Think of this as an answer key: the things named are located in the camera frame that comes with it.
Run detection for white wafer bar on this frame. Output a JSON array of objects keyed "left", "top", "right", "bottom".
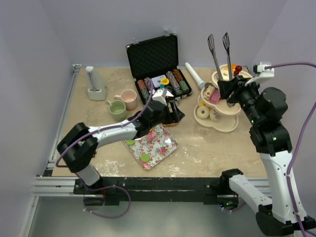
[{"left": 204, "top": 85, "right": 215, "bottom": 99}]

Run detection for chocolate layered cake slice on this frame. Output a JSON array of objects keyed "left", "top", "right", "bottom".
[{"left": 204, "top": 82, "right": 218, "bottom": 89}]

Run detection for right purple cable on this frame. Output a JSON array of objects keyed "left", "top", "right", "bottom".
[{"left": 222, "top": 61, "right": 316, "bottom": 237}]

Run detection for purple cable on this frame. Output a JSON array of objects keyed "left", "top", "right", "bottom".
[
  {"left": 55, "top": 78, "right": 154, "bottom": 168},
  {"left": 222, "top": 61, "right": 316, "bottom": 237}
]

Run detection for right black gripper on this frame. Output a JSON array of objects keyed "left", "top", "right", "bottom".
[{"left": 218, "top": 75, "right": 262, "bottom": 124}]

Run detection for white glazed donut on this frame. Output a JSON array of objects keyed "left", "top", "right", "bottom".
[
  {"left": 196, "top": 106, "right": 210, "bottom": 119},
  {"left": 221, "top": 69, "right": 229, "bottom": 81}
]

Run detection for woven rattan coaster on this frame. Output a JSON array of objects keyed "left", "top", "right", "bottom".
[{"left": 162, "top": 122, "right": 179, "bottom": 127}]

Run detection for green macaron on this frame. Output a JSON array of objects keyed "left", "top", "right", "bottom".
[
  {"left": 140, "top": 154, "right": 150, "bottom": 162},
  {"left": 126, "top": 140, "right": 135, "bottom": 146}
]

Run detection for black poker chip case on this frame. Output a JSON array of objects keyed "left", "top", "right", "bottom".
[{"left": 125, "top": 33, "right": 193, "bottom": 104}]

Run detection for floral serving tray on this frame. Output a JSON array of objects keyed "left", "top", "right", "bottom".
[{"left": 124, "top": 124, "right": 178, "bottom": 170}]

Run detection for metal tongs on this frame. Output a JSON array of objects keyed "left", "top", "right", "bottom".
[{"left": 207, "top": 32, "right": 237, "bottom": 109}]

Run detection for orange glazed donut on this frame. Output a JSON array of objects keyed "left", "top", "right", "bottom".
[{"left": 231, "top": 64, "right": 237, "bottom": 71}]

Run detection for cream three-tier cake stand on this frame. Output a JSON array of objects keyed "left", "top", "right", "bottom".
[{"left": 193, "top": 63, "right": 252, "bottom": 134}]

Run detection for white clamp device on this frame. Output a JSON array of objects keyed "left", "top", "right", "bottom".
[{"left": 85, "top": 66, "right": 107, "bottom": 101}]

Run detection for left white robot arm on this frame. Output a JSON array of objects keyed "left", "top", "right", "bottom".
[{"left": 57, "top": 100, "right": 185, "bottom": 194}]

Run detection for green ceramic cup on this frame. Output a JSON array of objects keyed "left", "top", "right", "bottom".
[{"left": 107, "top": 100, "right": 127, "bottom": 122}]

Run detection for pink wafer sweet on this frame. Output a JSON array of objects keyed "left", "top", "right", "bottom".
[{"left": 209, "top": 90, "right": 221, "bottom": 104}]

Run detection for black base frame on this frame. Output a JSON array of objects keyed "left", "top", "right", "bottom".
[{"left": 74, "top": 177, "right": 242, "bottom": 209}]

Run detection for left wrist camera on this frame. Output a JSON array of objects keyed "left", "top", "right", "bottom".
[{"left": 152, "top": 88, "right": 167, "bottom": 106}]

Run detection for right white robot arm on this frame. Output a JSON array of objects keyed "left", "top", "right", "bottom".
[{"left": 218, "top": 77, "right": 316, "bottom": 237}]

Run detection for chocolate drizzled white donut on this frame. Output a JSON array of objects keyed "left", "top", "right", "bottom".
[{"left": 209, "top": 109, "right": 220, "bottom": 122}]

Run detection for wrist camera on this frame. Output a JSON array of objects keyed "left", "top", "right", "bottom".
[
  {"left": 245, "top": 62, "right": 275, "bottom": 86},
  {"left": 152, "top": 88, "right": 167, "bottom": 106}
]

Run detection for pink ceramic cup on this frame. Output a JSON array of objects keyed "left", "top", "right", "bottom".
[{"left": 114, "top": 89, "right": 138, "bottom": 111}]

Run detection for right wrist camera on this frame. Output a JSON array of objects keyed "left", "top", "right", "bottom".
[{"left": 245, "top": 62, "right": 275, "bottom": 86}]

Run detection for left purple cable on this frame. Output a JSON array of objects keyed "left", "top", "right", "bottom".
[{"left": 55, "top": 78, "right": 154, "bottom": 168}]

